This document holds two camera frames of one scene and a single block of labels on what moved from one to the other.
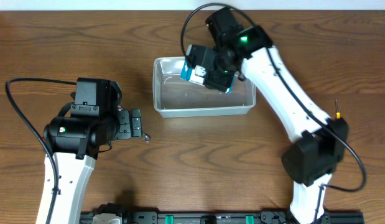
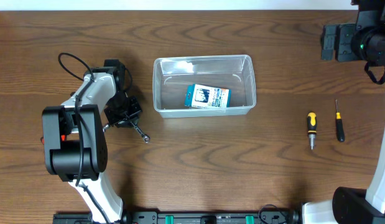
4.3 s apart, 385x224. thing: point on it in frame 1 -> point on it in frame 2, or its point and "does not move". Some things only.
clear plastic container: x=173 y=96 does not move
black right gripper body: x=221 y=74 -> x=345 y=51
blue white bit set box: x=197 y=74 -> x=207 y=97
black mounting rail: x=226 y=217 does not move
